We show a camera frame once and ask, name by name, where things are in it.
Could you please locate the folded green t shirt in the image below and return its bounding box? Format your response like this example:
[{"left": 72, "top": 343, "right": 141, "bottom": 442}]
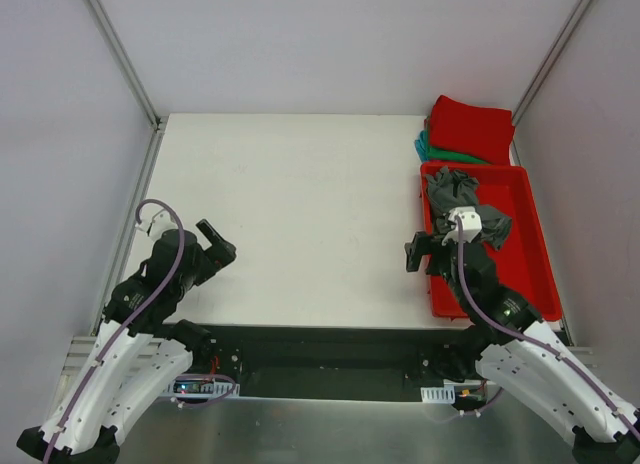
[{"left": 426, "top": 147, "right": 488, "bottom": 165}]

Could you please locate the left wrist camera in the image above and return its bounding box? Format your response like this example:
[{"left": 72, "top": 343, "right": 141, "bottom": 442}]
[{"left": 135, "top": 210, "right": 178, "bottom": 241}]

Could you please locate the folded teal t shirt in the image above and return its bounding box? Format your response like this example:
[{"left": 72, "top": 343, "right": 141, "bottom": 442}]
[{"left": 414, "top": 129, "right": 430, "bottom": 162}]

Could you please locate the right white cable duct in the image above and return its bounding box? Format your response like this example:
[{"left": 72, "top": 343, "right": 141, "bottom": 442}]
[{"left": 420, "top": 386, "right": 456, "bottom": 405}]

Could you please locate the front aluminium rail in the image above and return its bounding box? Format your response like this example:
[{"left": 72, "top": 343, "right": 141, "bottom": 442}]
[{"left": 61, "top": 337, "right": 599, "bottom": 377}]

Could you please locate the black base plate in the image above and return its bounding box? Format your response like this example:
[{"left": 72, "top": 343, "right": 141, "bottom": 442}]
[{"left": 188, "top": 325, "right": 469, "bottom": 402}]

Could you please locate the left white cable duct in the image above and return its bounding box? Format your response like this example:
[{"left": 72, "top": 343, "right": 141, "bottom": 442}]
[{"left": 160, "top": 379, "right": 240, "bottom": 400}]

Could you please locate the right aluminium frame post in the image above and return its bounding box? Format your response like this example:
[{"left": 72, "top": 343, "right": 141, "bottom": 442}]
[{"left": 512, "top": 0, "right": 596, "bottom": 126}]

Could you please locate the aluminium frame post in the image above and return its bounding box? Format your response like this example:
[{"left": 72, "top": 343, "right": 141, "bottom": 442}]
[
  {"left": 83, "top": 0, "right": 164, "bottom": 131},
  {"left": 512, "top": 0, "right": 596, "bottom": 126}
]

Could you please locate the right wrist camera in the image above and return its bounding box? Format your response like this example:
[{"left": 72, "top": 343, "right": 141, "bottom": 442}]
[{"left": 443, "top": 206, "right": 482, "bottom": 244}]

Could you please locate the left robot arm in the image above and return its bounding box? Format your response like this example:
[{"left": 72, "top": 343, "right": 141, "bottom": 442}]
[{"left": 17, "top": 220, "right": 236, "bottom": 463}]

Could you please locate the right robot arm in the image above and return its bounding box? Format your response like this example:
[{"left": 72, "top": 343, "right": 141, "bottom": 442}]
[{"left": 404, "top": 232, "right": 639, "bottom": 463}]

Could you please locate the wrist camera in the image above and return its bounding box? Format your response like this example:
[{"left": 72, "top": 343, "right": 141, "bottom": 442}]
[
  {"left": 135, "top": 210, "right": 178, "bottom": 241},
  {"left": 443, "top": 206, "right": 482, "bottom": 244}
]

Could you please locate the red plastic bin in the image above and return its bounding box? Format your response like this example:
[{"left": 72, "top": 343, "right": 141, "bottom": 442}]
[{"left": 420, "top": 162, "right": 563, "bottom": 322}]

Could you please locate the folded red t shirt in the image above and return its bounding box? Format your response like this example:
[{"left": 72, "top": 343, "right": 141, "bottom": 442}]
[{"left": 425, "top": 95, "right": 515, "bottom": 165}]

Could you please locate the dark grey t shirt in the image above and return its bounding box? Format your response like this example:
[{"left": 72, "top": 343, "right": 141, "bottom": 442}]
[{"left": 425, "top": 166, "right": 513, "bottom": 251}]

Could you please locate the white cable duct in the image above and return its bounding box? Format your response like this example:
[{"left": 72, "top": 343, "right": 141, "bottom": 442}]
[
  {"left": 160, "top": 379, "right": 240, "bottom": 400},
  {"left": 420, "top": 386, "right": 456, "bottom": 405}
]

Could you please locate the left aluminium frame post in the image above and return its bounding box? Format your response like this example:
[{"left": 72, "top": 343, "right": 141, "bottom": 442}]
[{"left": 83, "top": 0, "right": 164, "bottom": 131}]

